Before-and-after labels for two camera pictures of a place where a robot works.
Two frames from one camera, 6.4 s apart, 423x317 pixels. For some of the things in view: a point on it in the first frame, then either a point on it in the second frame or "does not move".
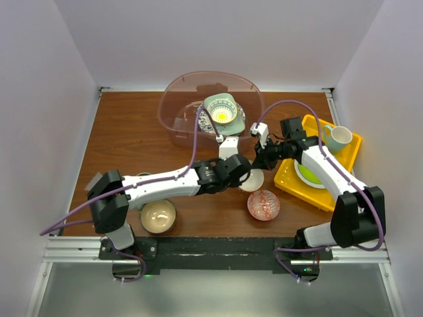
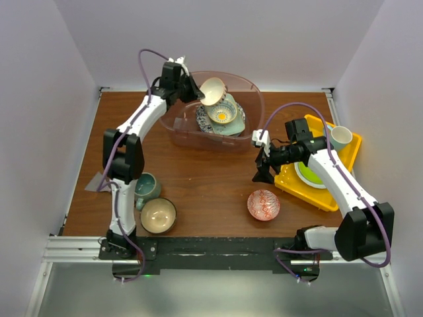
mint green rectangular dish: x=221 y=96 -> x=235 y=126
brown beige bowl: x=158 y=216 does not move
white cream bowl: x=254 y=181 -> x=214 y=91
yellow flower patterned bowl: x=222 y=111 does not move
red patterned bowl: x=263 y=205 does not move
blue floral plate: x=205 y=125 does not move
